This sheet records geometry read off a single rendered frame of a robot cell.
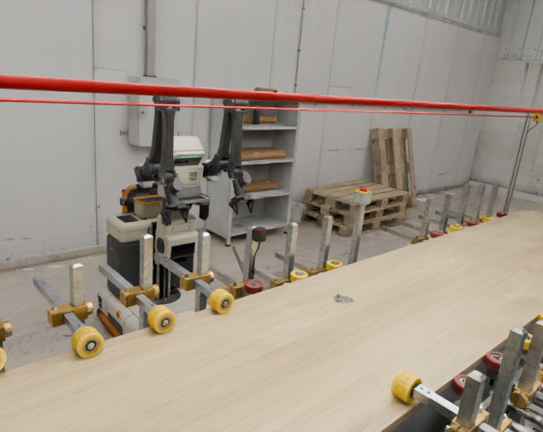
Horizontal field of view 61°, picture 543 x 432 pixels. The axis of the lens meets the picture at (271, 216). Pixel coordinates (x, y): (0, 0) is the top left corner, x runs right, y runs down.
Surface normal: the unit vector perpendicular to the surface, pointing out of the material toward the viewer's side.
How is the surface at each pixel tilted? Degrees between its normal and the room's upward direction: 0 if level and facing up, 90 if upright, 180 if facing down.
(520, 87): 90
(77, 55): 90
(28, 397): 0
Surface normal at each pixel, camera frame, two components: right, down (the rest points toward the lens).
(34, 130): 0.66, 0.27
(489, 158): -0.74, 0.13
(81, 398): 0.09, -0.95
